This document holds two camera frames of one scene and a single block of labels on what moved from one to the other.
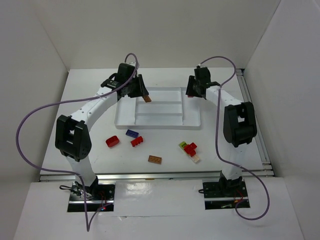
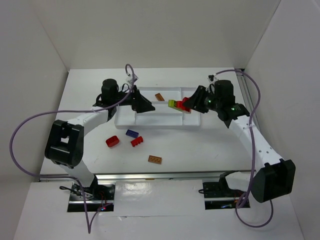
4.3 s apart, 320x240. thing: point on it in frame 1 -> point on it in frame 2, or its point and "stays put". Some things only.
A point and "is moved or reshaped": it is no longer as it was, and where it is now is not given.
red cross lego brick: [190, 149] -> [179, 104]
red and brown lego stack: [146, 98] is moved or reshaped
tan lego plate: [195, 158] -> [182, 110]
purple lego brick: [132, 133] stays put
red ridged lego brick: [137, 141] stays put
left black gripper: [137, 87] -> [135, 100]
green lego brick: [182, 145] -> [172, 103]
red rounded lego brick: [112, 141] stays put
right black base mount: [225, 193] stays put
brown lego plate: [155, 159] stays put
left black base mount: [99, 195] stays put
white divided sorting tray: [171, 108] stays put
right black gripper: [191, 86] -> [200, 99]
